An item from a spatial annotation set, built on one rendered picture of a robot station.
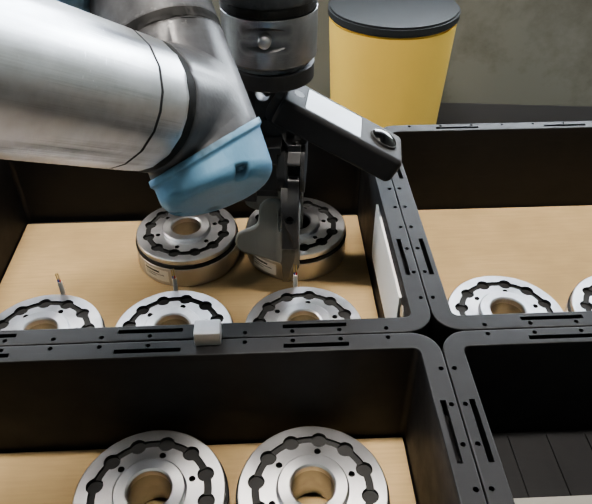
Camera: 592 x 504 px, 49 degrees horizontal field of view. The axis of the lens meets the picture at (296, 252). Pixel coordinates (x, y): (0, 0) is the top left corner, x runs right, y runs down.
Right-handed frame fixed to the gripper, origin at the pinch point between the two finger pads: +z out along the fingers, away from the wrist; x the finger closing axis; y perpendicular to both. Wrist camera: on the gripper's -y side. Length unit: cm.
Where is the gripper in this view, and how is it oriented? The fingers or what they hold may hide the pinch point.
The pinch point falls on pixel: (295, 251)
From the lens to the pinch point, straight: 64.6
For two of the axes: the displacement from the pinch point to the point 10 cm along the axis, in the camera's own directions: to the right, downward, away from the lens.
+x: -0.6, 6.3, -7.7
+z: 0.0, 7.7, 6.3
